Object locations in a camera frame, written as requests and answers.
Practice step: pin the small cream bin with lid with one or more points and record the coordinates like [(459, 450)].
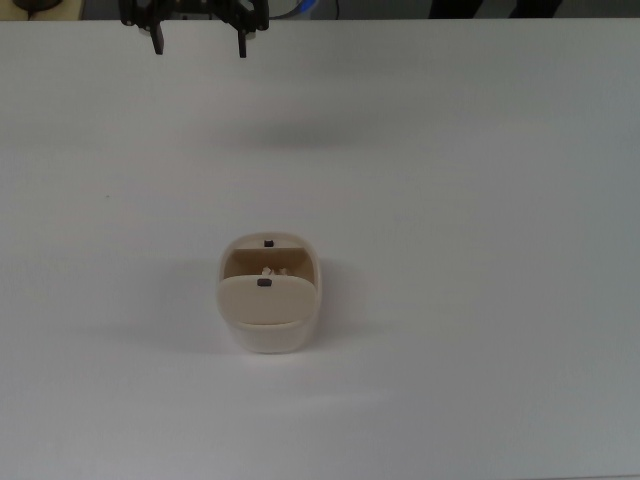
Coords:
[(267, 300)]

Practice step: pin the dark round object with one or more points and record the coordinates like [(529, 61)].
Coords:
[(35, 4)]

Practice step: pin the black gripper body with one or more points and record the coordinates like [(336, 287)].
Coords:
[(195, 4)]

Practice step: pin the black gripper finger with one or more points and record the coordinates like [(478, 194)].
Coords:
[(158, 40), (242, 42)]

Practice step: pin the white paper trash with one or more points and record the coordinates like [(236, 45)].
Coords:
[(274, 271)]

